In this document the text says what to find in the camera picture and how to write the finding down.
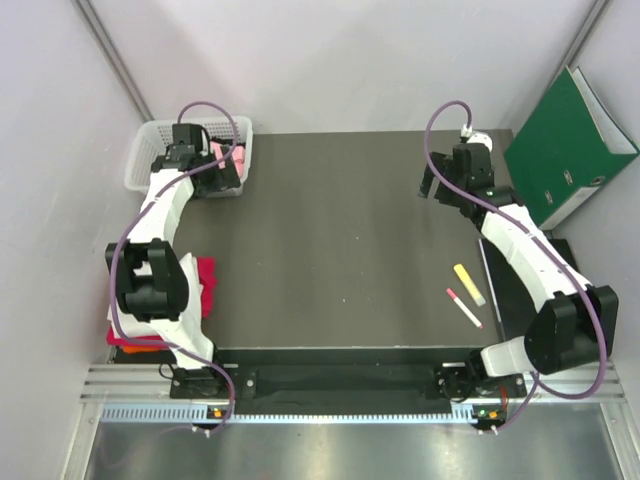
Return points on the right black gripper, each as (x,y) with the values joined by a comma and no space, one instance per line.
(426,182)

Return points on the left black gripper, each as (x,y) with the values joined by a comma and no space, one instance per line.
(223,179)

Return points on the pink t shirt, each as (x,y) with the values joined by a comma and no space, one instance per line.
(238,157)

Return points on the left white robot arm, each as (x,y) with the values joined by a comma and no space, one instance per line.
(157,298)

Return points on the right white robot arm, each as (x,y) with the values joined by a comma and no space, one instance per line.
(574,322)

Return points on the black t shirt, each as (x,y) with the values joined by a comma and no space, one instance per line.
(228,142)

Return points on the white plastic basket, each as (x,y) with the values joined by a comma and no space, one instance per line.
(153,137)

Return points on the pink white marker pen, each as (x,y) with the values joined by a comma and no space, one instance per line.
(464,309)

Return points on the red folded t shirt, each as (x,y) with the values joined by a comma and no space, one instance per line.
(208,281)

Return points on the yellow highlighter pen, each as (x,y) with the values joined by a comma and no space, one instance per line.
(469,284)

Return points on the white folded t shirt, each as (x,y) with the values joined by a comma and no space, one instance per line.
(133,329)

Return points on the orange folded t shirt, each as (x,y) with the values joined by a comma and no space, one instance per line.
(139,349)

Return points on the green ring binder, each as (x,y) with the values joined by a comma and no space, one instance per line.
(567,150)

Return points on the grey slotted cable duct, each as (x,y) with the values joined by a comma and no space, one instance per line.
(205,414)

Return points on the aluminium frame rail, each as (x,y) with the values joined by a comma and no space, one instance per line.
(141,383)

